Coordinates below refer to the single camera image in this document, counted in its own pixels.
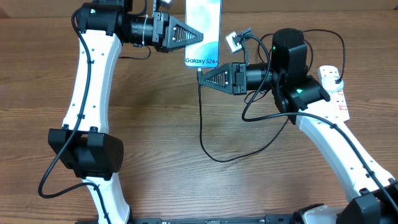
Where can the white charger plug adapter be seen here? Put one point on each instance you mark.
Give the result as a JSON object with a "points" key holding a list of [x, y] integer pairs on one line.
{"points": [[330, 84]]}

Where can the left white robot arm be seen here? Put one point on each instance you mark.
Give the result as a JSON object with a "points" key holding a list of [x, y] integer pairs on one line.
{"points": [[83, 143]]}

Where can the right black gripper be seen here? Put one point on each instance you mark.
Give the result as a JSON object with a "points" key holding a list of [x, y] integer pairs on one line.
{"points": [[231, 86]]}

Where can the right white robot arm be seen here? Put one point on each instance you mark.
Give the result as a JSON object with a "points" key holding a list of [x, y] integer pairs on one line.
{"points": [[311, 104]]}

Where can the Galaxy S24 smartphone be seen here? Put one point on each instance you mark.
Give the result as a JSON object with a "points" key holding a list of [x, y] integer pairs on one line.
{"points": [[205, 17]]}

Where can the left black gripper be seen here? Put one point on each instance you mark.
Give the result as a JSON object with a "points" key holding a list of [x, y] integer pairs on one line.
{"points": [[163, 22]]}

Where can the white power strip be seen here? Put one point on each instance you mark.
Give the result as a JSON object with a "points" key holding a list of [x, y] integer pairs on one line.
{"points": [[337, 98]]}

